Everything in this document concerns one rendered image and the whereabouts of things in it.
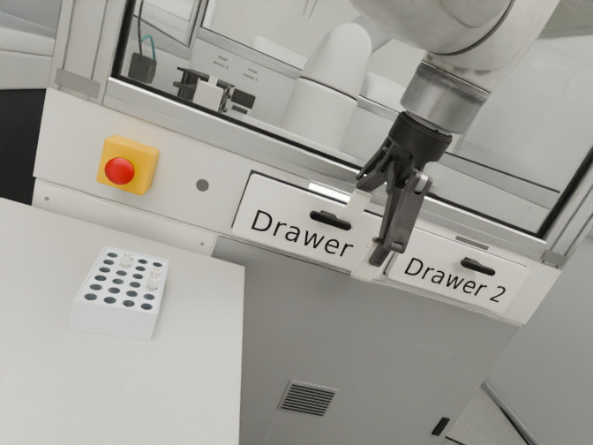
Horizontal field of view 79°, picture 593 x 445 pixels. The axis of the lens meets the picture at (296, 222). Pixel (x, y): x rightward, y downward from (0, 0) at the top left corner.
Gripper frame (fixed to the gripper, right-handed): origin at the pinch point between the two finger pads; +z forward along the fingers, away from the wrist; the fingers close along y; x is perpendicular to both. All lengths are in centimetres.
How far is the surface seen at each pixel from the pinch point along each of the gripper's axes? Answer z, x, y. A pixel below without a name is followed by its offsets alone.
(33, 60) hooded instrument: 16, 83, 72
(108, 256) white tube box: 9.1, 32.5, -6.9
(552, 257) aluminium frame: -4.2, -47.3, 13.1
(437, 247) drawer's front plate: 1.1, -20.5, 10.3
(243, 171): 0.3, 19.0, 12.2
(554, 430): 86, -158, 40
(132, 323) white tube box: 8.5, 26.2, -16.7
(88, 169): 8.3, 42.4, 10.5
